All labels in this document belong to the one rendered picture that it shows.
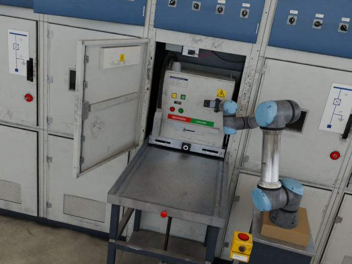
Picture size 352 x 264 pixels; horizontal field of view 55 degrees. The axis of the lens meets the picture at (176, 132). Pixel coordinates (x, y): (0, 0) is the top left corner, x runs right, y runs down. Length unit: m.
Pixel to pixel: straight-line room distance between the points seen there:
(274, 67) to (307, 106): 0.32
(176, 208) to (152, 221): 0.93
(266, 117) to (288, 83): 0.64
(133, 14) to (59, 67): 0.63
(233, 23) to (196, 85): 0.45
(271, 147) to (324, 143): 0.75
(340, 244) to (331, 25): 1.48
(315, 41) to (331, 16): 0.15
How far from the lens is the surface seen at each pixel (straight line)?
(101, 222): 2.79
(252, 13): 2.12
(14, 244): 2.87
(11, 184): 2.99
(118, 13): 2.16
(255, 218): 2.01
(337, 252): 2.76
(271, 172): 1.67
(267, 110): 1.58
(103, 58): 1.86
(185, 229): 2.65
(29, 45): 2.52
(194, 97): 2.26
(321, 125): 2.29
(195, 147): 2.35
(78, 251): 2.76
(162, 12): 2.17
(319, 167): 2.40
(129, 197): 1.79
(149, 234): 2.66
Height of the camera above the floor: 1.80
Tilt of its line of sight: 20 degrees down
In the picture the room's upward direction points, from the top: 8 degrees clockwise
